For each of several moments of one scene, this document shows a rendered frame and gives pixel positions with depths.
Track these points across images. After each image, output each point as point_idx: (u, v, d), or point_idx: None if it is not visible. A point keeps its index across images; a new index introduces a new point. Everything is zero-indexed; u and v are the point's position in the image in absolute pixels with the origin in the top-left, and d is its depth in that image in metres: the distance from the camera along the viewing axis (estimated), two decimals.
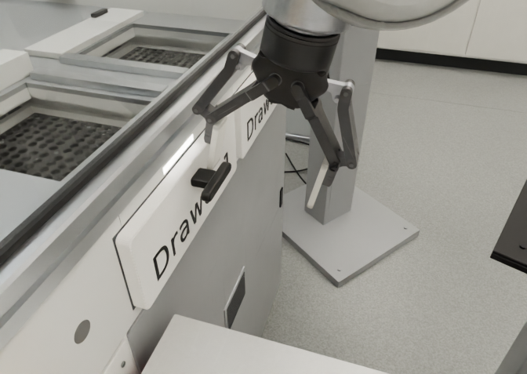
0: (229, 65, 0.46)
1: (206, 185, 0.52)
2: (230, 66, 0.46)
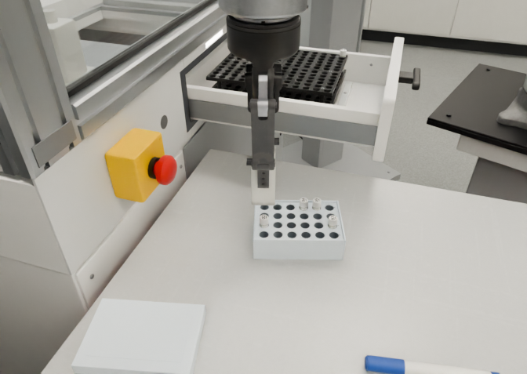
0: None
1: (411, 81, 0.72)
2: None
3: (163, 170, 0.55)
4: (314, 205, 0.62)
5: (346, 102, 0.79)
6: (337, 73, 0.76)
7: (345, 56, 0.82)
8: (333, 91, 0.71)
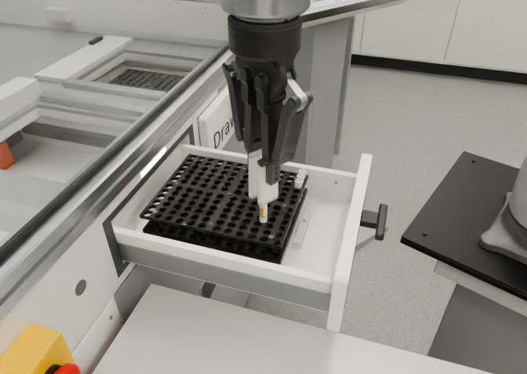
0: (227, 78, 0.50)
1: (375, 226, 0.62)
2: (228, 78, 0.50)
3: None
4: None
5: (303, 235, 0.69)
6: (292, 208, 0.66)
7: (305, 176, 0.72)
8: (283, 241, 0.61)
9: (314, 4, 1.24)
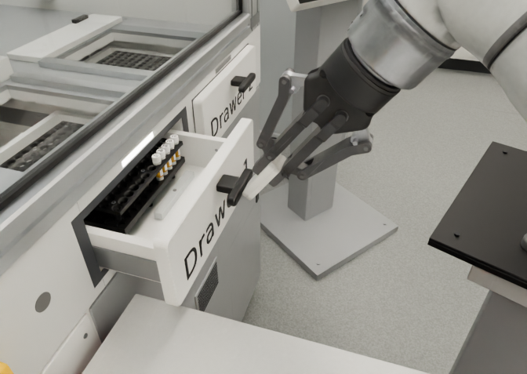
0: (282, 92, 0.46)
1: (231, 190, 0.56)
2: (283, 92, 0.46)
3: None
4: (158, 161, 0.61)
5: (169, 205, 0.63)
6: (150, 174, 0.60)
7: (177, 143, 0.66)
8: (125, 207, 0.55)
9: None
